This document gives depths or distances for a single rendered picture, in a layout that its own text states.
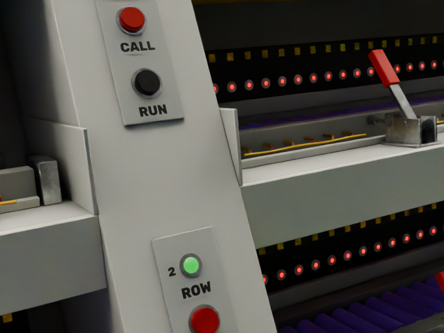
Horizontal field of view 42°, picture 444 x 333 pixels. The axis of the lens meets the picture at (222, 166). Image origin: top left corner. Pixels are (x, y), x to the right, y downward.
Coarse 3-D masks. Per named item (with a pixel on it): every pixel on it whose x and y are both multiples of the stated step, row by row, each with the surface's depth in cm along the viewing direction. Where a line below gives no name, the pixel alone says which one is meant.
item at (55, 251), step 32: (32, 128) 46; (64, 128) 36; (32, 160) 38; (64, 160) 38; (64, 192) 39; (0, 224) 33; (32, 224) 32; (64, 224) 33; (96, 224) 33; (0, 256) 31; (32, 256) 32; (64, 256) 33; (96, 256) 34; (0, 288) 31; (32, 288) 32; (64, 288) 33; (96, 288) 34
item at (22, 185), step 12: (12, 168) 38; (24, 168) 37; (0, 180) 36; (12, 180) 36; (24, 180) 37; (0, 192) 36; (12, 192) 36; (24, 192) 37; (36, 192) 37; (0, 204) 34
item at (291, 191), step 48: (240, 48) 59; (288, 48) 61; (336, 48) 64; (384, 48) 67; (432, 48) 71; (240, 96) 59; (288, 96) 62; (336, 96) 65; (384, 96) 68; (432, 96) 67; (240, 144) 46; (288, 144) 48; (336, 144) 47; (384, 144) 49; (432, 144) 47; (240, 192) 38; (288, 192) 40; (336, 192) 42; (384, 192) 44; (432, 192) 46; (288, 240) 40
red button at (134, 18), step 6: (126, 12) 37; (132, 12) 37; (138, 12) 37; (120, 18) 36; (126, 18) 36; (132, 18) 37; (138, 18) 37; (144, 18) 37; (126, 24) 36; (132, 24) 37; (138, 24) 37; (132, 30) 37
